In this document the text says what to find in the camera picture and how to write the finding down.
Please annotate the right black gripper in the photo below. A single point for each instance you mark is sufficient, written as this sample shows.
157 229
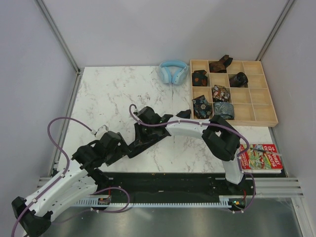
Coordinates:
136 136

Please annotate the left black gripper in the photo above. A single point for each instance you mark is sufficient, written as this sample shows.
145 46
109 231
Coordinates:
122 149

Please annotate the dark blue striped tie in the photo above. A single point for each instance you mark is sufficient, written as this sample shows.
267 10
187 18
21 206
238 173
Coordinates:
136 151

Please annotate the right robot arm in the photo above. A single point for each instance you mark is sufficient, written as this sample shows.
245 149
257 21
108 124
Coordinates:
220 137

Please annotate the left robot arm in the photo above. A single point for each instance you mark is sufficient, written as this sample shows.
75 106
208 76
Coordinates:
81 177

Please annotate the blue hexagon rolled tie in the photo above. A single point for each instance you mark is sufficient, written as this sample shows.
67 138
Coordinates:
202 108

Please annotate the light blue headphones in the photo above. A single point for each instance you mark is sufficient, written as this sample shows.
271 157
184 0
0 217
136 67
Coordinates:
173 71

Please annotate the black orange-dotted rolled tie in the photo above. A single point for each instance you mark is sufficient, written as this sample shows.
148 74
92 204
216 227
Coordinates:
199 78

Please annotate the grey blue rolled tie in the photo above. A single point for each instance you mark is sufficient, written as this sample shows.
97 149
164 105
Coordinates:
225 110

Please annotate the colourful patchwork rolled tie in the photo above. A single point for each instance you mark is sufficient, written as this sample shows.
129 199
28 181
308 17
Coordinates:
220 94

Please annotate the brown rolled tie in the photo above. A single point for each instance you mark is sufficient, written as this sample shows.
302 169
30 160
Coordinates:
221 65

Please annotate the wooden compartment tray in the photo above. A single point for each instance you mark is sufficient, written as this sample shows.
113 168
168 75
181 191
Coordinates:
253 105

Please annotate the dark glossy rolled tie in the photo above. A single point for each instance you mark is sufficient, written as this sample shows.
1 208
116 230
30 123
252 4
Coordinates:
238 80

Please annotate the red children's book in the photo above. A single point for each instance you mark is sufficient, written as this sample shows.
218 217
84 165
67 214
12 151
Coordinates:
261 158

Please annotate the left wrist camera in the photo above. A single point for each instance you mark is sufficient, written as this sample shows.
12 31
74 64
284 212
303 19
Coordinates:
104 128

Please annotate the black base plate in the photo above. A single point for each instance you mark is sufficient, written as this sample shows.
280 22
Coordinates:
173 184

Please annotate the white slotted cable duct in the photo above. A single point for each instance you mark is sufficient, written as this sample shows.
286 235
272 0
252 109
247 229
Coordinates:
161 200

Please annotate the aluminium rail frame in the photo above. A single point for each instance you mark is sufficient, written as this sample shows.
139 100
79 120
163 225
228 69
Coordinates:
269 187

